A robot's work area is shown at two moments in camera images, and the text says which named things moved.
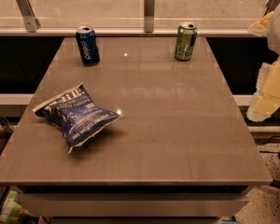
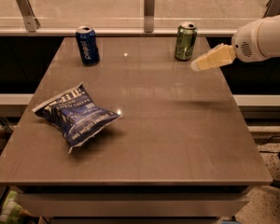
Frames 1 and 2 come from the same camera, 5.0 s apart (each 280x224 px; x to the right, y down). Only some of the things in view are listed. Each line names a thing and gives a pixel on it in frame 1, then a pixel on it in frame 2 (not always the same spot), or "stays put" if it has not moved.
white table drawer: x=130 y=204 stays put
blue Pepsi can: x=89 y=46 stays put
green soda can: x=186 y=41 stays put
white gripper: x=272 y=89 → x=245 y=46
